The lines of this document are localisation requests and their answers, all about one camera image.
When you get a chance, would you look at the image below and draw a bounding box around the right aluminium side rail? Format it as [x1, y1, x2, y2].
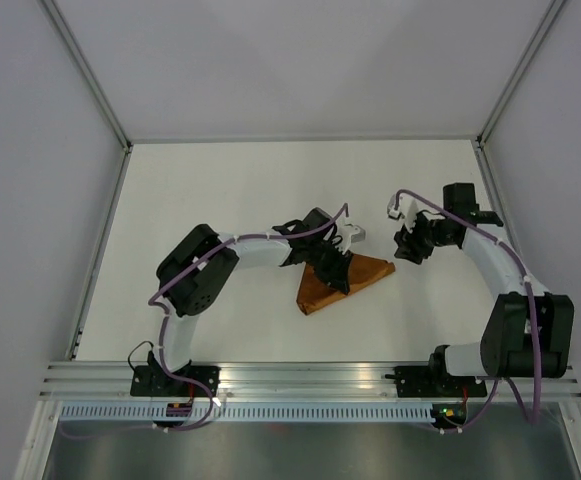
[472, 139, 554, 364]

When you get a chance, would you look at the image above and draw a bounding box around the left aluminium side rail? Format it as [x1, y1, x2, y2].
[63, 144, 134, 361]

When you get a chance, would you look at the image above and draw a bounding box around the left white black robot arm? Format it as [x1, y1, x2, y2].
[148, 205, 365, 396]

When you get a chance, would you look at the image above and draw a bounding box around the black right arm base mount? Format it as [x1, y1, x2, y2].
[383, 365, 488, 399]

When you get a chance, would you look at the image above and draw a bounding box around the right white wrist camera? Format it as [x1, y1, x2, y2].
[387, 195, 419, 232]

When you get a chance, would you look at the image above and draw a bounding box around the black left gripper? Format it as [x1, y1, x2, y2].
[305, 242, 353, 296]

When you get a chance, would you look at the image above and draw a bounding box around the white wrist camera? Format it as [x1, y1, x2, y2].
[336, 220, 366, 252]
[387, 195, 419, 232]

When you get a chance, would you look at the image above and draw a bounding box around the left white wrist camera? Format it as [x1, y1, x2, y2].
[336, 220, 366, 252]

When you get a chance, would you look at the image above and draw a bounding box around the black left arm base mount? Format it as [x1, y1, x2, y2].
[129, 364, 221, 401]

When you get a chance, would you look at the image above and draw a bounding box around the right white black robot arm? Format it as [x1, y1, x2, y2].
[387, 183, 575, 395]

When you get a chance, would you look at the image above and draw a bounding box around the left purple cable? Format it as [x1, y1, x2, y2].
[59, 202, 351, 441]

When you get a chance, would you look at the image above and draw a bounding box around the aluminium front frame rail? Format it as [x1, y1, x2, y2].
[37, 359, 581, 404]

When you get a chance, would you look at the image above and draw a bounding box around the right aluminium corner post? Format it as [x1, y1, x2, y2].
[473, 0, 569, 149]

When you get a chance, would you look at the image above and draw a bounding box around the left aluminium corner post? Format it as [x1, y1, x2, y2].
[38, 0, 132, 153]

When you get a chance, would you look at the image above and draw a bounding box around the brown cloth napkin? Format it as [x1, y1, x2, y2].
[296, 254, 396, 316]

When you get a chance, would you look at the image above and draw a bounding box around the white slotted cable duct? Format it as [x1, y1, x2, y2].
[59, 401, 433, 423]

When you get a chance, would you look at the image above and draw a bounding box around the aluminium corner post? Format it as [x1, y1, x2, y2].
[473, 0, 569, 149]
[38, 0, 132, 153]

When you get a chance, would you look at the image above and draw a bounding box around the aluminium side rail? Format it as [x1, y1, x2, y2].
[472, 139, 554, 364]
[63, 144, 134, 361]

